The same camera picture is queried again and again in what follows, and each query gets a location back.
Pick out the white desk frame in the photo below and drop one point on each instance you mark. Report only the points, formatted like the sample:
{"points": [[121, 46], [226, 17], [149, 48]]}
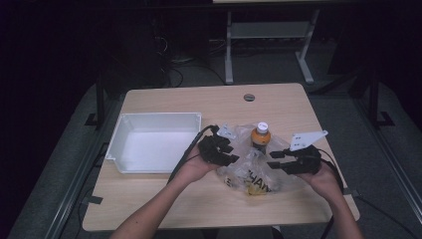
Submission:
{"points": [[265, 30]]}

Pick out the orange bottle with white cap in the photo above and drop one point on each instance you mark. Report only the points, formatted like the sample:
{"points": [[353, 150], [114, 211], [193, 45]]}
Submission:
{"points": [[260, 136]]}

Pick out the grey table grommet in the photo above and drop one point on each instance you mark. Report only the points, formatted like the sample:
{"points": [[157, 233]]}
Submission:
{"points": [[249, 97]]}

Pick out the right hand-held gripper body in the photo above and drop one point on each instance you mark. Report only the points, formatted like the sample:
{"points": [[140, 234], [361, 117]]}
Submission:
{"points": [[305, 161]]}

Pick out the person's right hand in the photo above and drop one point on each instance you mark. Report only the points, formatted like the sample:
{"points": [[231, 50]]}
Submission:
{"points": [[323, 182]]}

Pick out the clear plastic bag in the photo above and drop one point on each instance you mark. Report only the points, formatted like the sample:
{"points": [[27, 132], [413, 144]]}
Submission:
{"points": [[255, 172]]}

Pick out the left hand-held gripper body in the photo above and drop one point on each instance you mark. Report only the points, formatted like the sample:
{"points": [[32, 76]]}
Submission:
{"points": [[212, 151]]}

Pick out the black metal stand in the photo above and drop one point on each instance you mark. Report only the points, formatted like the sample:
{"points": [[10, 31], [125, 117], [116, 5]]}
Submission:
{"points": [[375, 103], [99, 106]]}

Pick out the black tape strip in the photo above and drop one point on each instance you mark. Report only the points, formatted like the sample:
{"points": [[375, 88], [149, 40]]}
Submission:
{"points": [[94, 199]]}

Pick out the metal floor rail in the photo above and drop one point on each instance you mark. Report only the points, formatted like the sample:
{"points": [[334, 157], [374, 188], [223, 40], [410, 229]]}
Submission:
{"points": [[388, 152], [74, 189]]}

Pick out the person's left hand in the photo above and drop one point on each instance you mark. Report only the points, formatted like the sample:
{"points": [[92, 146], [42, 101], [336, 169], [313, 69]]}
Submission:
{"points": [[194, 167]]}

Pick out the white plastic bin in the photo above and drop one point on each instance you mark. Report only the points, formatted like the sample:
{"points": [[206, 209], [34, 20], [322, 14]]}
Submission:
{"points": [[156, 146]]}

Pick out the yellow item in bag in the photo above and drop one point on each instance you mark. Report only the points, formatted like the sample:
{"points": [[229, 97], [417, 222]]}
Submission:
{"points": [[256, 190]]}

